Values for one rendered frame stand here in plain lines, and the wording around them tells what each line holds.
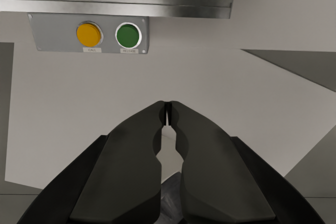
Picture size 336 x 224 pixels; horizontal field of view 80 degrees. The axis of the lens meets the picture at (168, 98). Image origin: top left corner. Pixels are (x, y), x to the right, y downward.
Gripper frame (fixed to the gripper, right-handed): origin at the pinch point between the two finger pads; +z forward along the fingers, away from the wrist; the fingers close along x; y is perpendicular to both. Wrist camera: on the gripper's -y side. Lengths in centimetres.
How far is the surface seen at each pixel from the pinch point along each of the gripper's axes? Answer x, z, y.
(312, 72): 110, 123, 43
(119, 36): -7.9, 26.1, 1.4
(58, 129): -30, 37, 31
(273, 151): 37, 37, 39
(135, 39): -5.1, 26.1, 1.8
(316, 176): 157, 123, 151
